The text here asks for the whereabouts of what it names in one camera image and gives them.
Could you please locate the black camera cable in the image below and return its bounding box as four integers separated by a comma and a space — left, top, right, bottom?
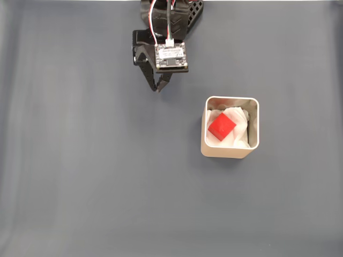
166, 0, 174, 41

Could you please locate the white tissue paper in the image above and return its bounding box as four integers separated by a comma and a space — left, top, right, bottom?
205, 106, 251, 148

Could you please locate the camera circuit board with mount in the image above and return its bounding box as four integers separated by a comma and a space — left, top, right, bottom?
154, 42, 190, 74

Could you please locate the beige square metal box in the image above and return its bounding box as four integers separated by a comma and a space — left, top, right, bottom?
200, 95, 260, 159

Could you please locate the red cube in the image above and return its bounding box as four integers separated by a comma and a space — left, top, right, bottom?
207, 112, 237, 142

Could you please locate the red white black servo wire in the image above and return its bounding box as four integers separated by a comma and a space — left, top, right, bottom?
148, 0, 160, 46

